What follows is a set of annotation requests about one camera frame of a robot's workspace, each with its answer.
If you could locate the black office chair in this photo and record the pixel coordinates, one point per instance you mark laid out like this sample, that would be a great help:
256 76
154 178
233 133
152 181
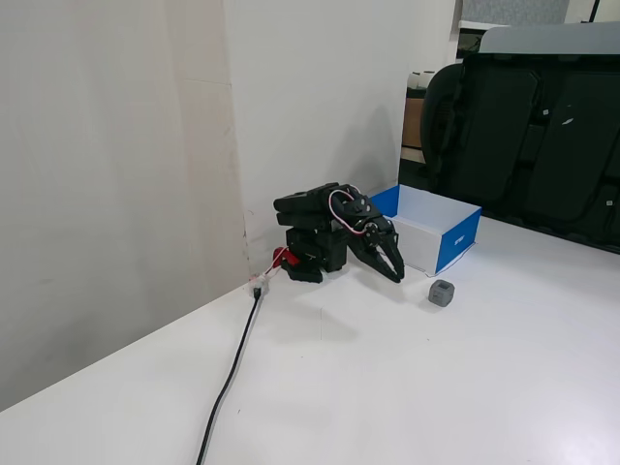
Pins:
557 145

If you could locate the gray rounded panel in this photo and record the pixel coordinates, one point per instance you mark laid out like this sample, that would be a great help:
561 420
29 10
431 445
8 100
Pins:
547 39

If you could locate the blue and white box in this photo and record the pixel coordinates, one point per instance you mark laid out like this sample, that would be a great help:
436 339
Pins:
457 242

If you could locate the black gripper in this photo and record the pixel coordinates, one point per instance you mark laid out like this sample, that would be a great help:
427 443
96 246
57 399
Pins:
369 248

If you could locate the gray block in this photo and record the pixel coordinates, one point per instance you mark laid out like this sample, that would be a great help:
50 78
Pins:
442 293

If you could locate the brown cardboard box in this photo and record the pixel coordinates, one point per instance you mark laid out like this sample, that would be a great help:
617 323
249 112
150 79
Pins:
412 121

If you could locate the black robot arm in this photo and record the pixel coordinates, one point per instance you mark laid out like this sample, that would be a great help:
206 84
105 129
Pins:
310 227

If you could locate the red base part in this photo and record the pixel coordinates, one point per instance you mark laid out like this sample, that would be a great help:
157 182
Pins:
283 255

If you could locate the gray rolls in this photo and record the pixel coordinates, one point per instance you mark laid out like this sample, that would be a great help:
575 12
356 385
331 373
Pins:
419 80

